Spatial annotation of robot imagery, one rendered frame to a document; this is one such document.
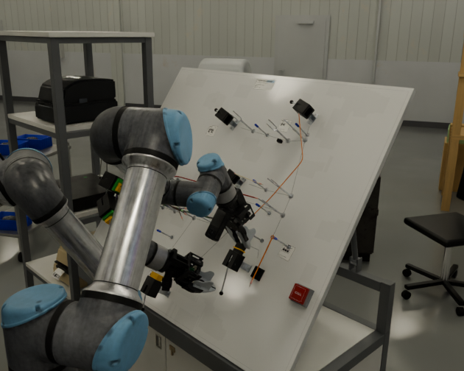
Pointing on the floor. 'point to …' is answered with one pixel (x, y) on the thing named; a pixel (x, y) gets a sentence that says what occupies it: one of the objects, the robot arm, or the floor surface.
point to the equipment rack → (61, 129)
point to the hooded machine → (226, 65)
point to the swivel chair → (450, 234)
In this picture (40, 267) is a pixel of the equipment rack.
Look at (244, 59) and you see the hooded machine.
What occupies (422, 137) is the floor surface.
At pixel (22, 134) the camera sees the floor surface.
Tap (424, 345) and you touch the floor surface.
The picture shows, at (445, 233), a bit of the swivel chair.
